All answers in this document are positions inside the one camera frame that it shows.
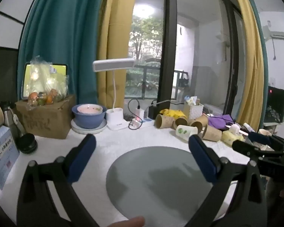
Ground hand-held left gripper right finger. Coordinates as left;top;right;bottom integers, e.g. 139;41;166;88
180;134;268;227

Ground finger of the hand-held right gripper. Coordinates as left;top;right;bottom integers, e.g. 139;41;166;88
248;132;284;150
232;140;284;162

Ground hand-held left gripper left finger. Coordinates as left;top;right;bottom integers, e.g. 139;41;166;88
16;134;100;227

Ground white paper cup green print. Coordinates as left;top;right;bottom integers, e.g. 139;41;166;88
176;124;199;140

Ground person's left hand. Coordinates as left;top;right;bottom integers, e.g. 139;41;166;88
108;216;145;227

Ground yellow sponge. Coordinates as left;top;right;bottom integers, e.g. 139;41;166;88
222;130;245;146

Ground white plate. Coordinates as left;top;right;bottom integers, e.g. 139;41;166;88
71;118;108;134

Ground purple cloth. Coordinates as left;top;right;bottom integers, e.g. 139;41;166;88
207;115;235;130

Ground blue bowl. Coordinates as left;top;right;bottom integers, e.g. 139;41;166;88
72;104;107;129

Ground white woven basket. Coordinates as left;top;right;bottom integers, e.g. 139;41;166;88
183;103;204;120

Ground white desk lamp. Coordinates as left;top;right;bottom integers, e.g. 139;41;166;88
93;58;135;131

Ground cardboard box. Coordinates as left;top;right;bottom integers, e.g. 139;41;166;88
14;94;76;139

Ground grey round mat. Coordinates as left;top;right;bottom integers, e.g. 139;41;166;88
106;146;240;223

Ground yellow cloth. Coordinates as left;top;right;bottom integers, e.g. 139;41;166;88
159;109;187;120

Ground black round lid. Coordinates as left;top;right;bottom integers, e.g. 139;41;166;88
16;133;38;154

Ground white power strip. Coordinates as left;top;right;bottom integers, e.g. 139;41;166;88
125;118;155;128

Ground black plug adapter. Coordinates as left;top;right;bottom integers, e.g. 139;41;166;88
148;105;158;120

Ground yellow curtain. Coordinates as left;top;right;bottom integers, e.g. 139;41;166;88
228;0;265;133
97;0;139;111

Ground blue and white carton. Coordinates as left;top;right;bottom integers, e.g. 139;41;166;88
0;125;20;190

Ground clear bag of fruit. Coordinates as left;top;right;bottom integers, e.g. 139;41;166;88
27;56;69;107

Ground steel thermos bottle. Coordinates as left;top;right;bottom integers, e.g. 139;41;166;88
0;101;24;138

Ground teal curtain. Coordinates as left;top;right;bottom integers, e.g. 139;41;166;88
245;0;270;129
18;0;109;106

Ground tablet with yellow screen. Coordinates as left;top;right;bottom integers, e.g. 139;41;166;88
21;63;69;100

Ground white air conditioner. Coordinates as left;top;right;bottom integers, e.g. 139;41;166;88
270;30;284;41

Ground black cable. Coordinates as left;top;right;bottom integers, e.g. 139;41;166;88
127;99;141;130

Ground black window frame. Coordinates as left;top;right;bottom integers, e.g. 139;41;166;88
156;0;178;104

